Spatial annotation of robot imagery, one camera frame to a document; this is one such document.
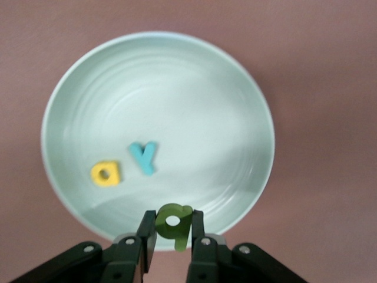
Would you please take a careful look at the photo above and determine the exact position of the yellow foam letter a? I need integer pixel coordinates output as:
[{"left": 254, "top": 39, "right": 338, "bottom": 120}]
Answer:
[{"left": 90, "top": 159, "right": 123, "bottom": 187}]

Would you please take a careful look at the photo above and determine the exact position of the pale green plate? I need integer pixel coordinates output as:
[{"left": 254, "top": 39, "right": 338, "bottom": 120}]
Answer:
[{"left": 41, "top": 31, "right": 276, "bottom": 252}]

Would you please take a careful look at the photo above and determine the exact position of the green foam letter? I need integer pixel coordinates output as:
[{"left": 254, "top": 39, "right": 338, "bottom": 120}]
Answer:
[{"left": 155, "top": 203, "right": 194, "bottom": 253}]

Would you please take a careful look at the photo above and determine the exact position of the brown table cover sheet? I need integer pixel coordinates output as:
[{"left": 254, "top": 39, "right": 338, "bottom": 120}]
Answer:
[{"left": 0, "top": 0, "right": 377, "bottom": 283}]

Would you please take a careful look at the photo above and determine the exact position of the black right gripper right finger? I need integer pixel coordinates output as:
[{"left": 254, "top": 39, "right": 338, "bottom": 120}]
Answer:
[{"left": 188, "top": 209, "right": 310, "bottom": 283}]

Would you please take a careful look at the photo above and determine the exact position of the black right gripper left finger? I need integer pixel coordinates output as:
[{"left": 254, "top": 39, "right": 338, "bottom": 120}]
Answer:
[{"left": 8, "top": 209, "right": 157, "bottom": 283}]

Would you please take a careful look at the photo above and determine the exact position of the teal foam letter y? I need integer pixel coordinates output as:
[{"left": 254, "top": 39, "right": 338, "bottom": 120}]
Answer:
[{"left": 127, "top": 141, "right": 158, "bottom": 177}]

